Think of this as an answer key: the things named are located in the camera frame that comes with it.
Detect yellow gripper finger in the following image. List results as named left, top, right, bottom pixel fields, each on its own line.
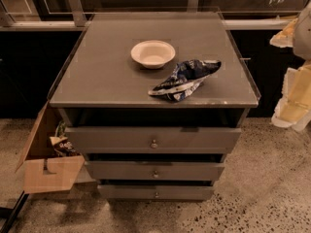
left=269, top=18, right=297, bottom=48
left=271, top=61, right=311, bottom=131

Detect grey drawer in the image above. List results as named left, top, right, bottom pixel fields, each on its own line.
left=86, top=161, right=225, bottom=181
left=66, top=126, right=241, bottom=153
left=97, top=184, right=214, bottom=200

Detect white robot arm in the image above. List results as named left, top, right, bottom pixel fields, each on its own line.
left=270, top=2, right=311, bottom=131

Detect grey drawer cabinet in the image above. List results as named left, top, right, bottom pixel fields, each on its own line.
left=50, top=12, right=259, bottom=188

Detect grey top drawer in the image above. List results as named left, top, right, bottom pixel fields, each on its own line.
left=66, top=126, right=241, bottom=153

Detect grey bottom drawer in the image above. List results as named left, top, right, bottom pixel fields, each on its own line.
left=97, top=184, right=214, bottom=200

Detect blue crumpled chip bag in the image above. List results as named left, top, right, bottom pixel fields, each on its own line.
left=148, top=59, right=222, bottom=102

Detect white bowl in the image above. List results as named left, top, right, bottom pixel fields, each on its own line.
left=130, top=40, right=176, bottom=69

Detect snack packets in box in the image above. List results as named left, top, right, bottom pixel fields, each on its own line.
left=50, top=120, right=78, bottom=157

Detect cardboard box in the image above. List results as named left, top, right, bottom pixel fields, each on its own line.
left=16, top=103, right=84, bottom=194

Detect black bar on floor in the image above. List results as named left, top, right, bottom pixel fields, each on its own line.
left=0, top=191, right=28, bottom=233

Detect metal window frame rail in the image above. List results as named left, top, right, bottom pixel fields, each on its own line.
left=0, top=0, right=311, bottom=31

